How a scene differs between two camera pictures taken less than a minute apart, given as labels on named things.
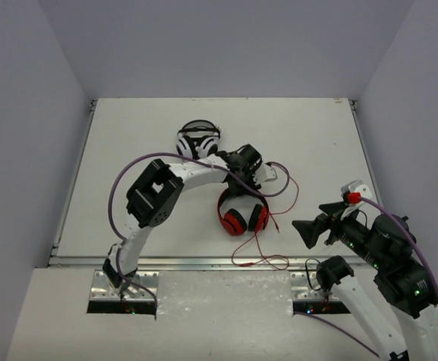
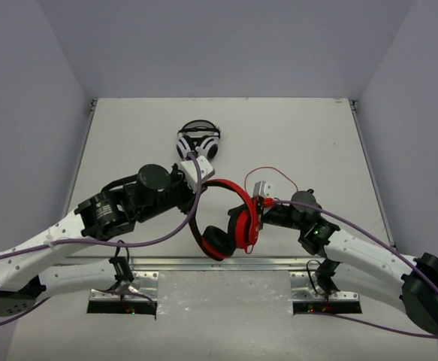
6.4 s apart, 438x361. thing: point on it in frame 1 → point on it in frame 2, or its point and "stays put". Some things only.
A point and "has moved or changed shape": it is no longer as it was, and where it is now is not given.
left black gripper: x=239 y=184 → x=188 y=190
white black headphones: x=197 y=138 stays put
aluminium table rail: x=197 y=262 stays put
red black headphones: x=234 y=221 has moved or changed shape
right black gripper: x=310 y=230 → x=264 y=217
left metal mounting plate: x=103 y=289 stays put
